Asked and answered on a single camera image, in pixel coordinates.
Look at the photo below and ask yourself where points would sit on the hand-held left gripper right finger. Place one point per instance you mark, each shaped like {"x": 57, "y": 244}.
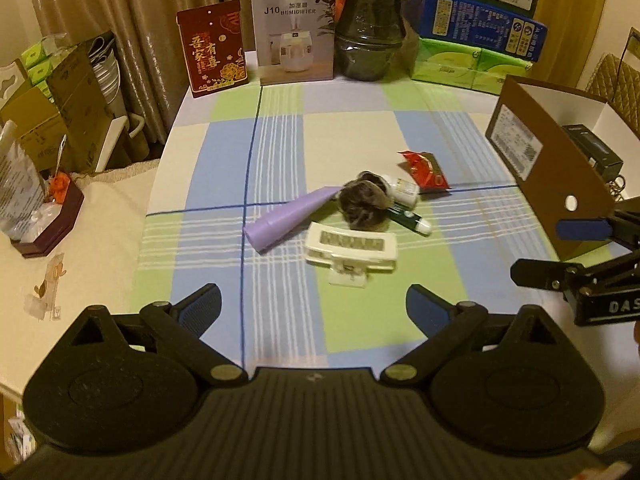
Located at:
{"x": 427, "y": 310}

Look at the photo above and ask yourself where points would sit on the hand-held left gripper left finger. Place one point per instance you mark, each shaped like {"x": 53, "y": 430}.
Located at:
{"x": 200, "y": 310}

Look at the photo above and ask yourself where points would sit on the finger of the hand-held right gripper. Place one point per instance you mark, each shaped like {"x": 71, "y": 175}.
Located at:
{"x": 582, "y": 229}
{"x": 540, "y": 272}

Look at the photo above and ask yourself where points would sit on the metal keyring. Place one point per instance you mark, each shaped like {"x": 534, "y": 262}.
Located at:
{"x": 619, "y": 187}

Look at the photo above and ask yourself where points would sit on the brown cardboard box white inside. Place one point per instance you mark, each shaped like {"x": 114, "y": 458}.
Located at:
{"x": 555, "y": 170}

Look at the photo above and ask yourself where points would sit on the black product box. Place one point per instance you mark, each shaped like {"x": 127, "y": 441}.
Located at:
{"x": 597, "y": 152}

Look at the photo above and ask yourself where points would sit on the white plastic hair clip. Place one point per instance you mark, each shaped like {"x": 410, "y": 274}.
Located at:
{"x": 350, "y": 247}

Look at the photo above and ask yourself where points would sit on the small white bottle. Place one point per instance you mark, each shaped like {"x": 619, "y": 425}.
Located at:
{"x": 402, "y": 190}

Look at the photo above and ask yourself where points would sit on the purple tube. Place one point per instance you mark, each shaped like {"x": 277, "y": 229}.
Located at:
{"x": 285, "y": 217}

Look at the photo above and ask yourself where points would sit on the dark brown fabric bundle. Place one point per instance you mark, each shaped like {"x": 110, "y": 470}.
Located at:
{"x": 362, "y": 200}

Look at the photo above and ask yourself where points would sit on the red sachet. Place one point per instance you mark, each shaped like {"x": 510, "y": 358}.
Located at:
{"x": 425, "y": 170}

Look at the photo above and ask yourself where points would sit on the plaid tablecloth desktop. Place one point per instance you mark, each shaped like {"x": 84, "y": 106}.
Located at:
{"x": 350, "y": 125}

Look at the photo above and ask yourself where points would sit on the green tube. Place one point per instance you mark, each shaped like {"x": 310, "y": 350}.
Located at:
{"x": 410, "y": 217}

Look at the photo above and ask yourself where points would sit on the quilted chair cover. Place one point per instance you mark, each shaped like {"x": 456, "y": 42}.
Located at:
{"x": 615, "y": 80}

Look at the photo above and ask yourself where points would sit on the small clear plastic packet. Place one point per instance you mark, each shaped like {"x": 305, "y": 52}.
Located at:
{"x": 47, "y": 290}

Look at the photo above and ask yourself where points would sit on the dark red octagonal tray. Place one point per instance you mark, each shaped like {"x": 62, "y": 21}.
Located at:
{"x": 55, "y": 225}

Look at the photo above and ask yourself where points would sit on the green tissue pack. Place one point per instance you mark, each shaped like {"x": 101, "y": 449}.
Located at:
{"x": 500, "y": 72}
{"x": 442, "y": 62}

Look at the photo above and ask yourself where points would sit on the orange ornament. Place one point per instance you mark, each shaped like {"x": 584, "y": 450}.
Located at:
{"x": 59, "y": 187}

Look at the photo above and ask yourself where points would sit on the white plastic stand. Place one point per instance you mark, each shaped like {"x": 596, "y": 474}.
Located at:
{"x": 117, "y": 137}

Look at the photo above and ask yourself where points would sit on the metal spoon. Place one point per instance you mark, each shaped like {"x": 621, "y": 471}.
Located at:
{"x": 60, "y": 152}

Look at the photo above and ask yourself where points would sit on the white printed plastic bag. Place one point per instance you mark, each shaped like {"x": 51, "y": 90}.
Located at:
{"x": 17, "y": 180}

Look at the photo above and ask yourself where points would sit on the blue carton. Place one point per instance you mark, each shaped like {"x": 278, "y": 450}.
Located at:
{"x": 475, "y": 22}

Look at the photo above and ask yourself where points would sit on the tall cardboard box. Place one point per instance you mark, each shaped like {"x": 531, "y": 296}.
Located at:
{"x": 80, "y": 95}

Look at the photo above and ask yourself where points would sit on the small cardboard box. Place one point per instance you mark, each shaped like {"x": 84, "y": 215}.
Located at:
{"x": 30, "y": 120}

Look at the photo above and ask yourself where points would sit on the red printed box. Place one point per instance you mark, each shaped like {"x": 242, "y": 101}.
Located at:
{"x": 212, "y": 50}

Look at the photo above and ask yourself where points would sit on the stack of wrapped dark bowls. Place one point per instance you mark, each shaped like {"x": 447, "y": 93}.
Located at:
{"x": 372, "y": 30}

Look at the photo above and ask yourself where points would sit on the white carved chair back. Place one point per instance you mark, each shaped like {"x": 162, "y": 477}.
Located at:
{"x": 10, "y": 85}

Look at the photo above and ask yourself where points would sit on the white humidifier box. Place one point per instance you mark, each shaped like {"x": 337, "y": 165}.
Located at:
{"x": 292, "y": 30}

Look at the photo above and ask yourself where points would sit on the stack of green tissue packs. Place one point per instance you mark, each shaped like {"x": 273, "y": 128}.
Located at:
{"x": 42, "y": 57}

